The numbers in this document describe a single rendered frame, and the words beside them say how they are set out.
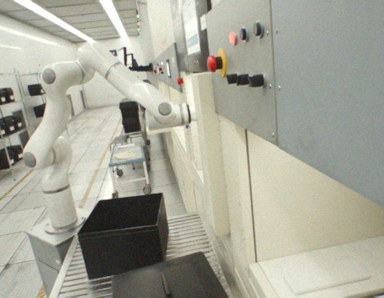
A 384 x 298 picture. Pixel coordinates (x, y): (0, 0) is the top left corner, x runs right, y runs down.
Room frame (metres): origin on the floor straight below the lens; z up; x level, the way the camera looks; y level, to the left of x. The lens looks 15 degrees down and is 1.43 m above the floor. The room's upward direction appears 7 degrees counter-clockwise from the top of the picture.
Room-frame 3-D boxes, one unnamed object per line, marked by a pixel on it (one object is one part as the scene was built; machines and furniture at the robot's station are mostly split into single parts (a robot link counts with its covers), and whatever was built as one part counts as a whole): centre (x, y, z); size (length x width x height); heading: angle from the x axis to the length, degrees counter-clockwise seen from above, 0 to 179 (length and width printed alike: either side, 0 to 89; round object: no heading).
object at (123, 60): (4.65, 0.67, 1.59); 0.50 x 0.41 x 0.36; 97
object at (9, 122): (5.27, 3.15, 0.81); 0.30 x 0.28 x 0.26; 7
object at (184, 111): (1.18, 0.01, 1.25); 0.09 x 0.03 x 0.08; 7
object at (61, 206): (1.37, 0.66, 0.85); 0.19 x 0.19 x 0.18
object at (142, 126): (5.51, 1.01, 0.24); 0.94 x 0.53 x 0.48; 7
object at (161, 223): (1.06, 0.28, 0.85); 0.28 x 0.28 x 0.17; 89
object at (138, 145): (3.84, 0.82, 0.24); 0.97 x 0.52 x 0.48; 10
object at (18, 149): (5.29, 3.15, 0.31); 0.30 x 0.28 x 0.26; 5
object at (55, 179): (1.41, 0.65, 1.07); 0.19 x 0.12 x 0.24; 160
